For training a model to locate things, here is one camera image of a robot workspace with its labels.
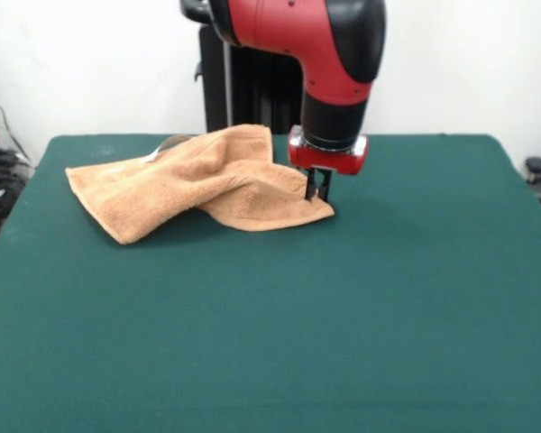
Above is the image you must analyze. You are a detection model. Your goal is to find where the grey cable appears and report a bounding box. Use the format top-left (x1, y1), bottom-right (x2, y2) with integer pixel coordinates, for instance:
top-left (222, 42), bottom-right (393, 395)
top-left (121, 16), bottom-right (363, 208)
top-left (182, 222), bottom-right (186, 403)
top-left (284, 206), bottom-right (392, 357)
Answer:
top-left (0, 83), bottom-right (31, 161)

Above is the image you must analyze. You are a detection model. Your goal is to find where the tan terry towel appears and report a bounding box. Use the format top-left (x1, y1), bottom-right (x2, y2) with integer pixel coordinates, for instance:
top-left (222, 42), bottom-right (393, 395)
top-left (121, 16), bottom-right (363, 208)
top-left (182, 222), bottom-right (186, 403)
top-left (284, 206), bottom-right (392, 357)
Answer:
top-left (65, 124), bottom-right (335, 247)

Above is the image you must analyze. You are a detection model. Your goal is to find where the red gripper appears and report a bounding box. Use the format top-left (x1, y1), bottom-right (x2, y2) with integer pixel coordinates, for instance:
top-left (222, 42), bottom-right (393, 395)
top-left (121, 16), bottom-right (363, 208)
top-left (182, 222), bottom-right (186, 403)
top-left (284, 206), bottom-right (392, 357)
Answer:
top-left (288, 125), bottom-right (371, 204)

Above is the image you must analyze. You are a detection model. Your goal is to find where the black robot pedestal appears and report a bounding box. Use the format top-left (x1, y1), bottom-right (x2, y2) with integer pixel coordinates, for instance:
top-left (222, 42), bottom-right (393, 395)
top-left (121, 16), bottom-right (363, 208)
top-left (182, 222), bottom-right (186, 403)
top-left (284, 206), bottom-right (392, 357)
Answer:
top-left (179, 0), bottom-right (306, 135)

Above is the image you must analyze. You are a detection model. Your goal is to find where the black cable bundle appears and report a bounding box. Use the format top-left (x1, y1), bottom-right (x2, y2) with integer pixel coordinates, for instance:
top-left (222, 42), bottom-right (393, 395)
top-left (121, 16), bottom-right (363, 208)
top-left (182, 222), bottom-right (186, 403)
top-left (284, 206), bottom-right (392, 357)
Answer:
top-left (0, 147), bottom-right (35, 199)

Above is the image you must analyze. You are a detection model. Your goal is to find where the dark green table cloth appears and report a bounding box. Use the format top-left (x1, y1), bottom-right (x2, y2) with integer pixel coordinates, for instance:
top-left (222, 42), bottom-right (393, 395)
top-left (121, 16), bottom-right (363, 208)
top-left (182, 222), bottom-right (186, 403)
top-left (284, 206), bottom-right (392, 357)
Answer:
top-left (0, 134), bottom-right (541, 433)

